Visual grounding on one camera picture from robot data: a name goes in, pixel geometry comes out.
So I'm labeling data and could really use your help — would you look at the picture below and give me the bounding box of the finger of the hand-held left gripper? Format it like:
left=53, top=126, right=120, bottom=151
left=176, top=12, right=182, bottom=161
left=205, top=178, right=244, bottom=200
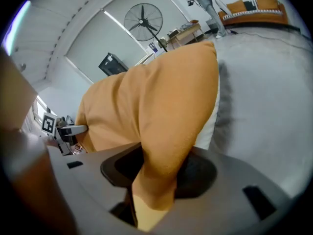
left=60, top=124, right=88, bottom=136

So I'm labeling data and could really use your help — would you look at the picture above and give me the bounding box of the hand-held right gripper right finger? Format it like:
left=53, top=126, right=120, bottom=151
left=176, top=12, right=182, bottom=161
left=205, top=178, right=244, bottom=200
left=151, top=146, right=294, bottom=235

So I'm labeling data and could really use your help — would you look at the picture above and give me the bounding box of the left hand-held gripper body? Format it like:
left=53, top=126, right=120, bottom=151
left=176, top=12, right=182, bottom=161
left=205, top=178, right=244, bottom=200
left=40, top=112, right=74, bottom=156

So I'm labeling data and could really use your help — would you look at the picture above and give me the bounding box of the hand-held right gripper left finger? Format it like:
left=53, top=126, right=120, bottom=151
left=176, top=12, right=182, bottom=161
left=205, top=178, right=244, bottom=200
left=47, top=142, right=148, bottom=235

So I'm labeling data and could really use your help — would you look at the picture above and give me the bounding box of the orange rectangular cushion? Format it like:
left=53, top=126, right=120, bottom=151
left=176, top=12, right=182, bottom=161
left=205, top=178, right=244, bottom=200
left=74, top=41, right=220, bottom=212

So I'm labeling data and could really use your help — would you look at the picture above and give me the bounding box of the person's left forearm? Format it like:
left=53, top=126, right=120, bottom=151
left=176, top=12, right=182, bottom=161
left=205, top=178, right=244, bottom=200
left=0, top=47, right=39, bottom=132

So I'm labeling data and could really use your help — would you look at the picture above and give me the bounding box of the round white floor pouf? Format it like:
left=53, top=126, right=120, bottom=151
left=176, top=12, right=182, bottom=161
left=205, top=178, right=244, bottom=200
left=195, top=78, right=221, bottom=151

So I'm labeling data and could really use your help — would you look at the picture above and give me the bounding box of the long orange sofa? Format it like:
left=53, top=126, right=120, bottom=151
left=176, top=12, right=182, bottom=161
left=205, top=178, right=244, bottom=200
left=217, top=0, right=290, bottom=27

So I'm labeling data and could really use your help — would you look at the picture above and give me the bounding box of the black patterned cushion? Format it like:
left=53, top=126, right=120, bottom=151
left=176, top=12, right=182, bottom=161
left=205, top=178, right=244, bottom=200
left=243, top=0, right=259, bottom=11

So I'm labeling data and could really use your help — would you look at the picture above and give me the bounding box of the yellow round seat pad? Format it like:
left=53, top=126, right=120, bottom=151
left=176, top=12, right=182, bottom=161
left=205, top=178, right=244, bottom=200
left=133, top=194, right=170, bottom=233

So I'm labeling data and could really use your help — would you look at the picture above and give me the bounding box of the black glass-door cabinet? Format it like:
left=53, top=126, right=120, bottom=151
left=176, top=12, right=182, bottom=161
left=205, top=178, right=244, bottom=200
left=98, top=52, right=130, bottom=77

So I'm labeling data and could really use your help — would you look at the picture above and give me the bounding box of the black standing fan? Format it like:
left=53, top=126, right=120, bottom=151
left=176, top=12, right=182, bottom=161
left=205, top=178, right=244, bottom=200
left=123, top=3, right=170, bottom=53

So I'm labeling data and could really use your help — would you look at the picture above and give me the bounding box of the light wooden coffee table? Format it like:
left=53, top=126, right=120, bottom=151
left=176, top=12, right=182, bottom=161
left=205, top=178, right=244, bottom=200
left=167, top=20, right=206, bottom=48

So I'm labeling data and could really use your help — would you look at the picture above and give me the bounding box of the long black floor cable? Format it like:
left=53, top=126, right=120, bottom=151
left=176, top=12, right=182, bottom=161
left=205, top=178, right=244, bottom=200
left=228, top=29, right=313, bottom=51

